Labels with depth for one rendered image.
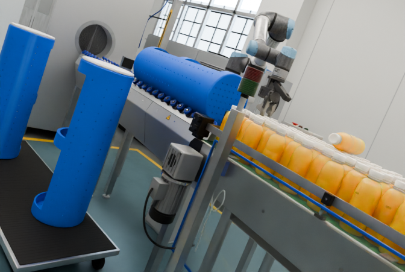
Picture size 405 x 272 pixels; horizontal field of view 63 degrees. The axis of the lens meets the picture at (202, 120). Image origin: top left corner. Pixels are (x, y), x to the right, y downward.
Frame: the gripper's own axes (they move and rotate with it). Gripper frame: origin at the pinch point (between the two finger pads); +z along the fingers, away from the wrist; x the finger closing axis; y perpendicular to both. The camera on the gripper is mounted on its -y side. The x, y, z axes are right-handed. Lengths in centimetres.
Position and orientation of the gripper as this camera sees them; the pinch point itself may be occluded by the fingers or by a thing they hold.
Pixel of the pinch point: (265, 117)
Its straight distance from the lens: 165.6
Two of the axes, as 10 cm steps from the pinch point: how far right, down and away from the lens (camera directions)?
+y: -5.6, -3.3, 7.6
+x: -7.4, -2.0, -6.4
